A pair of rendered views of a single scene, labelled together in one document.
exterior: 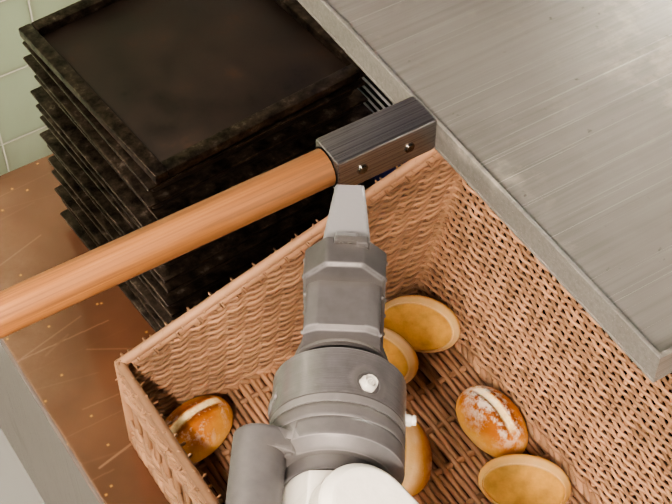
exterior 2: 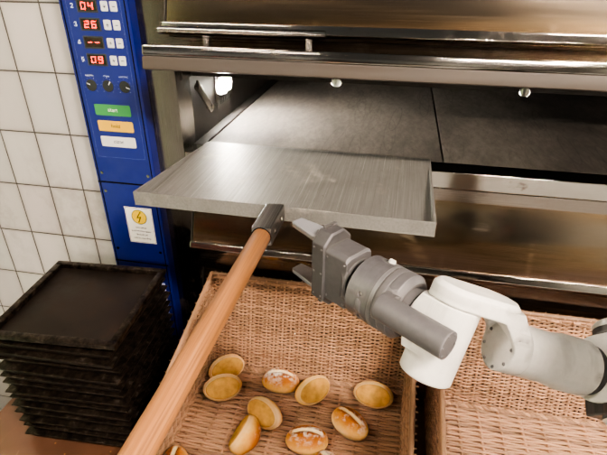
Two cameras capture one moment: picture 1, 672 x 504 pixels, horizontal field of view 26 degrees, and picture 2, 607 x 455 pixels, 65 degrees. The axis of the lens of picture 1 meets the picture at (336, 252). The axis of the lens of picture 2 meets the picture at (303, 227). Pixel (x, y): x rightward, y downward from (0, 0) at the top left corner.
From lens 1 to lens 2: 0.65 m
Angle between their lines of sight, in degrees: 40
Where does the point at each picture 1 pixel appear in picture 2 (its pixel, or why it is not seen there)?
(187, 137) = (111, 328)
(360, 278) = (343, 237)
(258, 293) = not seen: hidden behind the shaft
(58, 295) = (218, 325)
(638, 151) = (342, 193)
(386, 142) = (277, 216)
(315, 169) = (263, 235)
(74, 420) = not seen: outside the picture
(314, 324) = (349, 257)
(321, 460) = (413, 293)
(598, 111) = (318, 190)
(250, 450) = (392, 302)
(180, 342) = not seen: hidden behind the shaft
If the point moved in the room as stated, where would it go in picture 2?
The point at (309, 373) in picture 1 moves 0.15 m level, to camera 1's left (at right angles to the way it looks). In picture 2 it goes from (370, 271) to (285, 328)
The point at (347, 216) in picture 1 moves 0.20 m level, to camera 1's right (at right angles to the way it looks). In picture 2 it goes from (311, 226) to (390, 186)
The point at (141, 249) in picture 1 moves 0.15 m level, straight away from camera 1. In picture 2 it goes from (233, 289) to (153, 255)
